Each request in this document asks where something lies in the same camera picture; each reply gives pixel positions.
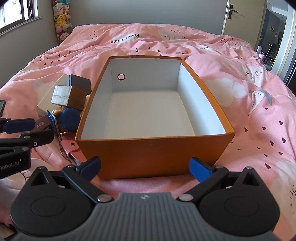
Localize metal key chain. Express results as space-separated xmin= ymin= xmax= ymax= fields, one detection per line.
xmin=57 ymin=132 xmax=70 ymax=160

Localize white door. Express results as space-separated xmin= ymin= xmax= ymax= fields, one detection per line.
xmin=221 ymin=0 xmax=269 ymax=52

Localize window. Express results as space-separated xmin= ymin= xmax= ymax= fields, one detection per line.
xmin=0 ymin=0 xmax=43 ymax=36

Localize orange cardboard box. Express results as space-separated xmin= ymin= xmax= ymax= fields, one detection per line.
xmin=75 ymin=55 xmax=236 ymax=179

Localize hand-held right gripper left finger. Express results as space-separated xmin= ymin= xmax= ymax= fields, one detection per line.
xmin=29 ymin=156 xmax=114 ymax=205

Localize white box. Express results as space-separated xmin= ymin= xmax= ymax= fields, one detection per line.
xmin=36 ymin=74 xmax=70 ymax=116

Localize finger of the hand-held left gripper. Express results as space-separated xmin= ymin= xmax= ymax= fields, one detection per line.
xmin=0 ymin=129 xmax=55 ymax=154
xmin=0 ymin=118 xmax=36 ymax=135

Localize hanging stuffed toys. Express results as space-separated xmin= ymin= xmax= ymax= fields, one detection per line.
xmin=53 ymin=0 xmax=73 ymax=43

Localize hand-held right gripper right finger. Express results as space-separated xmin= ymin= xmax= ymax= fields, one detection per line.
xmin=178 ymin=157 xmax=267 ymax=202

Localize door handle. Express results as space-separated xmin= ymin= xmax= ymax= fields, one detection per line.
xmin=228 ymin=4 xmax=239 ymax=20

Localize blue card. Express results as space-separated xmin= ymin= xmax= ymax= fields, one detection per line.
xmin=47 ymin=110 xmax=59 ymax=134

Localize pink leather key holder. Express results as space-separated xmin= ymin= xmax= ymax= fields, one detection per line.
xmin=62 ymin=138 xmax=86 ymax=167

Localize pink printed blanket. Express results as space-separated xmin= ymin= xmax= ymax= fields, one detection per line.
xmin=0 ymin=23 xmax=296 ymax=232

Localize dark grey square box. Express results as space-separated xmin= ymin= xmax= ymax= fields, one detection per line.
xmin=65 ymin=74 xmax=92 ymax=96

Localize floral pink clothing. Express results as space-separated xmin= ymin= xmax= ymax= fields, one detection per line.
xmin=0 ymin=158 xmax=35 ymax=232

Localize silver and brown box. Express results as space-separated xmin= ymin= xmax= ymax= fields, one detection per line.
xmin=51 ymin=85 xmax=88 ymax=111

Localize brown plush toy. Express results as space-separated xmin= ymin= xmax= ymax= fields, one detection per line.
xmin=51 ymin=95 xmax=91 ymax=133

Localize blue round case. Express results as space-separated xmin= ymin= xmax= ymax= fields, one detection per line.
xmin=60 ymin=108 xmax=81 ymax=133

